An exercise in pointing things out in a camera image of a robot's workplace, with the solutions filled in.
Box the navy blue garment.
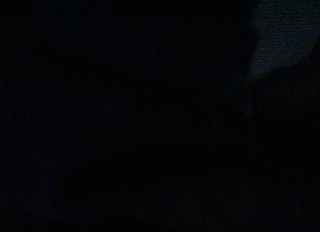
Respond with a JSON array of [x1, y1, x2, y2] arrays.
[[248, 0, 320, 80]]

